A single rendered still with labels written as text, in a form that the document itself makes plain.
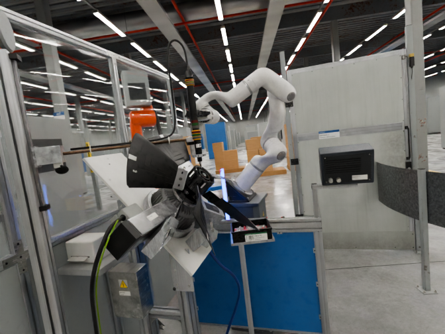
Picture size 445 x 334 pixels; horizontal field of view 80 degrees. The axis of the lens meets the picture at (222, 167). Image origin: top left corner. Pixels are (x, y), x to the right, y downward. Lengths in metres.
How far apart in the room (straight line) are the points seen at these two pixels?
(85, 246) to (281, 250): 1.07
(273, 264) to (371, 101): 1.98
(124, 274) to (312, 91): 2.45
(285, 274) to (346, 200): 1.54
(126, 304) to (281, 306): 0.96
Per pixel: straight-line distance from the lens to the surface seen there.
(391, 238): 3.34
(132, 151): 1.04
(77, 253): 1.52
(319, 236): 1.67
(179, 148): 1.34
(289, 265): 1.77
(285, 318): 1.96
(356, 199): 3.15
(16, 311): 1.51
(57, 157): 1.26
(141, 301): 1.37
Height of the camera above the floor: 1.37
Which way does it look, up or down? 6 degrees down
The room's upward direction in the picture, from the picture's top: 7 degrees counter-clockwise
